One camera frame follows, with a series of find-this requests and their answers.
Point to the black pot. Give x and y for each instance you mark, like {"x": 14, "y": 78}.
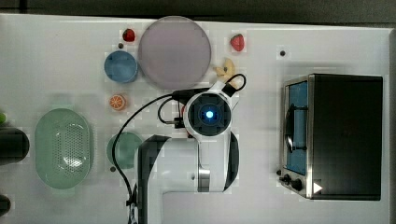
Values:
{"x": 14, "y": 145}

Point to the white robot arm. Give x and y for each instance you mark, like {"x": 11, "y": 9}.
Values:
{"x": 206, "y": 161}

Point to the blue bowl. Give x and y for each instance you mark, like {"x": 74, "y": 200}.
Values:
{"x": 120, "y": 66}

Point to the peeled banana toy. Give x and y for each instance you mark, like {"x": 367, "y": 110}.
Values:
{"x": 226, "y": 71}

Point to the purple round plate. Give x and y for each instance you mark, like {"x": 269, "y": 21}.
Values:
{"x": 174, "y": 53}

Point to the dark red strawberry toy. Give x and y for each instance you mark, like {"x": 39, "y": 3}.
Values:
{"x": 128, "y": 35}

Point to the green oval strainer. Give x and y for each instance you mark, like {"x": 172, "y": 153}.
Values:
{"x": 62, "y": 148}

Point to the green cup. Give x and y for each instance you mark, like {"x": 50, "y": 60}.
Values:
{"x": 126, "y": 147}

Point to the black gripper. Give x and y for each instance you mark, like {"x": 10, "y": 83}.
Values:
{"x": 179, "y": 107}

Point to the orange slice toy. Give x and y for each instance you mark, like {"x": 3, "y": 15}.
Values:
{"x": 117, "y": 102}

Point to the green lime toy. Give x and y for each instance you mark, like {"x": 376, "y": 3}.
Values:
{"x": 3, "y": 118}

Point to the silver black toaster oven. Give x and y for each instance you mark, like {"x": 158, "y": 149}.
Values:
{"x": 332, "y": 137}

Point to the light red strawberry toy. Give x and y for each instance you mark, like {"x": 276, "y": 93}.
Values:
{"x": 237, "y": 42}

